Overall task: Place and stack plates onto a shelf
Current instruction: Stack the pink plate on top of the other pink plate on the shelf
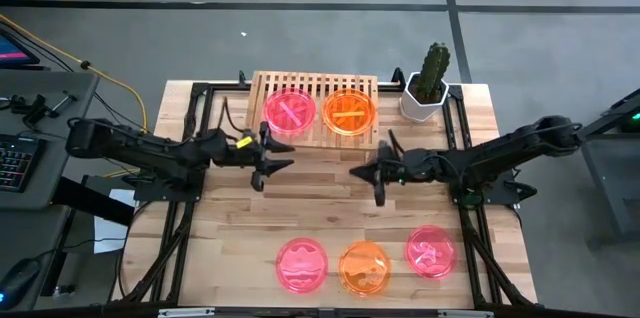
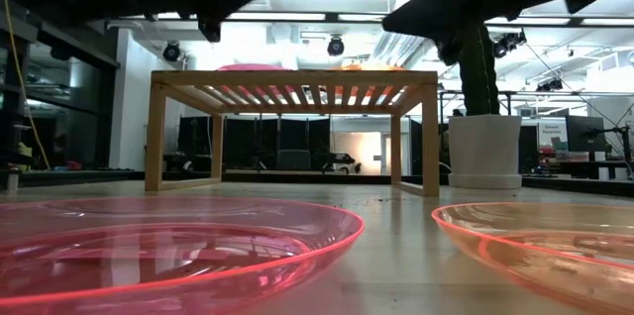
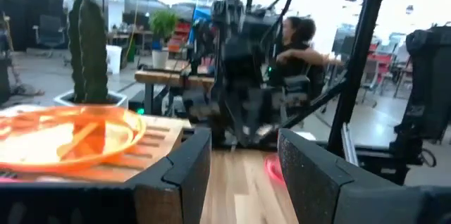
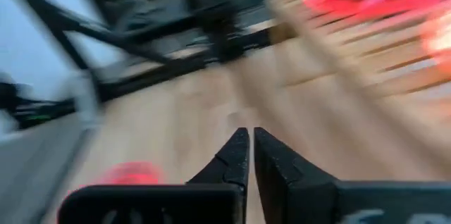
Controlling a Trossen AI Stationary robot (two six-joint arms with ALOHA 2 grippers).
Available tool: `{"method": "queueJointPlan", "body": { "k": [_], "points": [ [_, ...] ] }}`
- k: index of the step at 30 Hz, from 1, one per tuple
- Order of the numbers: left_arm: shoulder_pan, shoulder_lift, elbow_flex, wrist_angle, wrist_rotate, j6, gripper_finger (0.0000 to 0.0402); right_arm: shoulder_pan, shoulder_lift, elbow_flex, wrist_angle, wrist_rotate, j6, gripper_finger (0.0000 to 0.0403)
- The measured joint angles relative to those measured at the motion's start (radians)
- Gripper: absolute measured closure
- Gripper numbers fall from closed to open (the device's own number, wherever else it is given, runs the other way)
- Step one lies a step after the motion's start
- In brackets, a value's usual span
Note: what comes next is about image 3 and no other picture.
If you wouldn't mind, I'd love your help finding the red chair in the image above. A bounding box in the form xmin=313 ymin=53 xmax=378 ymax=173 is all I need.
xmin=361 ymin=51 xmax=394 ymax=104

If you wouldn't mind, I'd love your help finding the green leafy plant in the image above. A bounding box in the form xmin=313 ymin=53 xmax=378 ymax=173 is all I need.
xmin=149 ymin=8 xmax=180 ymax=42

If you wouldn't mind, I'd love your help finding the wooden work table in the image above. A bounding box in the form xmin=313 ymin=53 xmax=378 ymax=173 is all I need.
xmin=134 ymin=68 xmax=216 ymax=116

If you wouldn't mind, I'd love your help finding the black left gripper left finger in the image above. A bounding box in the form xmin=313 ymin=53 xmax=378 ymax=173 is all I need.
xmin=0 ymin=127 xmax=213 ymax=224

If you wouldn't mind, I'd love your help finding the person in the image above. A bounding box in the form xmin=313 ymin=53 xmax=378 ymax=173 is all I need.
xmin=267 ymin=15 xmax=345 ymax=120
xmin=62 ymin=0 xmax=83 ymax=17

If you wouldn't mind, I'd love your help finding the pink translucent plastic plate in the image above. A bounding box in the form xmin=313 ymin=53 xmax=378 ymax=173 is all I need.
xmin=263 ymin=152 xmax=287 ymax=185

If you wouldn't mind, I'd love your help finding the white square plant pot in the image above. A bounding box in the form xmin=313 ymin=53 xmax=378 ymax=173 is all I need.
xmin=53 ymin=89 xmax=130 ymax=110

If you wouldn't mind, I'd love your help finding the white bin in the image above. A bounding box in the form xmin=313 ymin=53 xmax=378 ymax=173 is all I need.
xmin=105 ymin=44 xmax=123 ymax=75

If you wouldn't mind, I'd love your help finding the wooden slatted shelf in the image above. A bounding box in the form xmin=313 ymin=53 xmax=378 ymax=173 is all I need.
xmin=0 ymin=113 xmax=193 ymax=184

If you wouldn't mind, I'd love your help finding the black aluminium table frame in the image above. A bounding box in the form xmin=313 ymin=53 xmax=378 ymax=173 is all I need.
xmin=280 ymin=0 xmax=406 ymax=187

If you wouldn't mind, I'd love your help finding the silver frame bracket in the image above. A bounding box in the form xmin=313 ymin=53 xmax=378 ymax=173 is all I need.
xmin=339 ymin=122 xmax=362 ymax=168

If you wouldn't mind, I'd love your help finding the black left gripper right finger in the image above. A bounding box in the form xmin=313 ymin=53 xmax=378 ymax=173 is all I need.
xmin=277 ymin=127 xmax=451 ymax=224

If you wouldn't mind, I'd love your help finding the small white plant pot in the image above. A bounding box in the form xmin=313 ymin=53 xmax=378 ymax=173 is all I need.
xmin=152 ymin=47 xmax=171 ymax=70

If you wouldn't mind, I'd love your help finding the blue panel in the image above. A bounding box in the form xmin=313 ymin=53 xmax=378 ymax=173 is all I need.
xmin=190 ymin=5 xmax=213 ymax=44

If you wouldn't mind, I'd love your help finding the black office chair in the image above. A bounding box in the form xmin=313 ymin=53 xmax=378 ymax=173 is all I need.
xmin=32 ymin=14 xmax=67 ymax=58

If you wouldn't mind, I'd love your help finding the tall green cactus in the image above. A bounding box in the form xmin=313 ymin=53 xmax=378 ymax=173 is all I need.
xmin=66 ymin=0 xmax=110 ymax=105

